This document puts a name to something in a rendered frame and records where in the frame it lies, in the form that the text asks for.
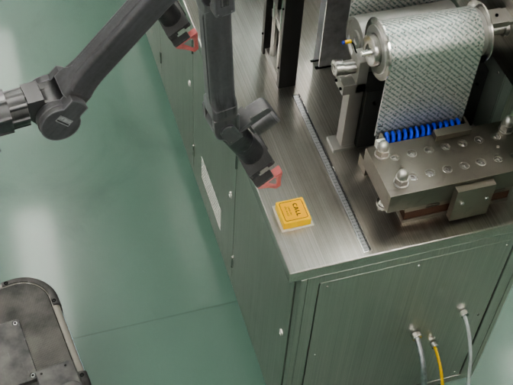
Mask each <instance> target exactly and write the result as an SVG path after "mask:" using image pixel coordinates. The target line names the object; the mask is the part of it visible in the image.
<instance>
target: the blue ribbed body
mask: <svg viewBox="0 0 513 385"><path fill-rule="evenodd" d="M460 124H464V121H460V120H459V119H458V118H455V120H453V119H450V120H449V123H448V121H447V120H444V121H443V124H442V122H441V121H439V122H438V123H437V125H436V123H434V122H433V123H432V124H431V125H430V124H426V125H425V127H424V126H423V125H420V130H419V128H418V126H414V130H413V128H411V127H409V128H408V131H407V130H406V128H403V129H402V132H401V131H400V130H399V129H398V130H397V131H396V134H395V132H394V131H390V135H389V133H388V132H385V133H384V138H385V140H386V141H388V142H389V143H393V142H397V141H404V140H408V139H412V138H419V137H424V136H428V135H431V134H432V131H433V130H434V129H438V128H445V127H449V126H453V125H460Z"/></svg>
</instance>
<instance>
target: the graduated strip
mask: <svg viewBox="0 0 513 385"><path fill-rule="evenodd" d="M292 97H293V99H294V100H295V104H296V105H297V107H298V110H299V112H300V114H301V116H302V118H303V121H304V123H305V125H306V127H307V129H308V132H309V134H310V135H311V139H312V140H313V142H314V144H315V147H316V149H317V151H318V153H319V156H320V158H321V160H322V162H323V164H324V167H325V169H326V171H327V174H328V176H329V177H330V179H331V182H332V184H333V186H334V188H335V190H336V193H337V195H338V197H339V199H340V202H341V204H342V206H343V207H344V211H345V212H346V214H347V217H348V219H349V221H350V223H351V225H352V228H353V230H354V232H355V234H356V236H357V239H358V241H359V243H360V246H361V248H362V249H363V252H368V251H372V248H371V247H370V245H369V242H368V240H367V238H366V236H365V233H364V231H363V229H362V227H361V225H360V222H359V220H358V218H357V216H356V214H355V212H354V210H353V207H352V205H351V204H350V200H349V199H348V197H347V194H346V193H345V191H344V188H343V186H342V184H341V182H340V179H339V177H338V175H337V173H336V171H335V169H334V166H333V164H332V162H331V160H330V158H329V156H328V154H327V151H326V150H325V148H324V145H323V143H322V141H321V139H320V137H319V134H318V132H317V130H316V128H315V126H314V123H313V121H312V119H311V117H310V115H309V113H308V110H307V108H306V107H305V104H304V102H303V100H302V97H301V96H300V94H297V95H293V96H292Z"/></svg>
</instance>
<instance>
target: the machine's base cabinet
mask: <svg viewBox="0 0 513 385"><path fill-rule="evenodd" d="M146 35H147V39H148V41H149V43H150V47H151V50H152V52H153V56H154V59H155V61H156V65H157V68H158V70H159V72H160V76H161V79H162V81H163V85H164V88H165V90H166V94H167V97H168V99H169V103H170V105H171V108H172V110H173V114H174V117H175V120H176V123H177V126H178V128H179V132H180V134H181V137H182V141H183V143H184V146H185V149H186V153H187V155H188V157H189V161H190V164H191V166H192V170H193V173H194V175H195V179H196V182H197V184H198V187H199V190H200V193H201V195H202V199H203V202H204V204H205V208H206V211H207V213H208V217H209V219H210V222H211V226H212V228H213V231H214V233H215V237H216V240H217V242H218V246H219V248H220V251H221V255H222V257H223V260H224V264H225V266H226V268H227V272H228V275H229V277H230V280H231V284H232V287H233V289H234V293H235V296H236V297H237V301H238V304H239V307H240V310H241V313H242V316H243V318H244V322H245V325H246V327H247V331H248V333H249V336H250V340H251V342H252V345H253V349H254V351H255V353H256V357H257V360H258V362H259V365H260V369H261V371H262V374H263V378H264V380H265V382H266V385H421V368H420V361H419V356H418V349H417V346H416V344H415V341H413V340H412V338H411V334H413V333H414V332H421V334H422V338H421V343H422V346H423V349H424V356H425V361H426V368H427V385H438V384H440V371H439V366H438V362H437V357H436V354H435V351H434V349H432V348H431V346H430V344H431V343H432V342H433V341H436V342H437V343H438V345H439V347H438V348H437V351H438V354H439V356H440V362H441V365H442V370H443V376H444V382H445V383H446V382H450V381H453V380H458V379H461V378H464V377H467V369H468V356H469V352H468V339H467V333H466V326H465V322H464V320H463V318H461V316H460V311H462V310H464V309H466V310H467V312H468V313H469V315H468V316H467V318H468V322H469V327H470V331H471V337H472V345H473V361H472V371H471V376H472V375H473V372H474V370H475V369H476V365H477V364H478V362H479V359H480V357H481V355H482V352H483V350H484V348H485V346H486V343H487V341H488V340H489V336H490V335H491V333H492V330H493V328H494V326H495V323H496V321H497V319H498V316H499V314H500V312H501V310H502V307H503V306H504V303H505V300H506V299H507V296H508V294H509V292H510V289H511V287H512V285H513V232H510V233H507V234H503V235H497V236H493V237H490V238H483V239H480V240H476V241H471V242H466V243H463V244H457V245H454V246H449V247H444V248H440V249H437V250H433V251H427V252H423V253H420V254H413V255H410V256H406V257H400V258H396V259H393V260H387V261H383V262H379V263H376V264H370V265H366V266H362V267H357V268H353V269H349V270H343V271H340V272H336V273H330V274H326V275H323V276H319V277H313V278H309V279H306V280H300V281H296V282H292V283H289V282H288V280H287V277H286V274H285V272H284V270H283V267H282V264H281V262H280V259H279V256H278V254H277V252H276V249H275V246H274V244H273V240H272V238H271V236H270V234H269V230H268V228H267V226H266V223H265V221H264V218H263V215H262V212H261V211H260V207H259V205H258V202H257V199H256V197H255V195H254V192H253V189H252V187H251V185H250V181H249V179H248V177H247V174H246V171H245V169H244V167H243V166H242V164H241V162H240V160H239V158H238V157H237V155H236V154H235V153H234V152H233V151H232V150H231V149H230V148H229V147H228V146H227V145H226V144H225V143H224V142H223V141H220V140H218V139H217V138H216V137H215V135H214V133H213V131H212V130H211V128H210V126H209V125H208V122H207V121H206V120H205V117H204V115H203V109H202V103H203V102H204V94H205V81H204V71H203V62H202V57H201V55H200V53H199V51H198V50H197V51H196V52H193V51H190V50H181V49H176V48H175V47H174V46H173V43H172V41H171V40H170V39H169V38H168V37H167V35H166V33H165V31H164V30H163V28H162V26H161V24H160V22H159V21H158V20H157V21H156V23H155V24H154V25H153V26H152V27H151V28H150V29H149V30H148V31H147V33H146Z"/></svg>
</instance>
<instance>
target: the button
mask: <svg viewBox="0 0 513 385"><path fill-rule="evenodd" d="M275 209H276V212H277V215H278V216H279V220H280V222H281V224H282V227H283V229H284V230H285V229H289V228H295V227H299V226H303V225H309V224H311V216H310V214H309V212H308V209H307V207H306V204H305V201H304V199H303V198H302V197H300V198H297V199H290V200H286V201H281V202H276V207H275Z"/></svg>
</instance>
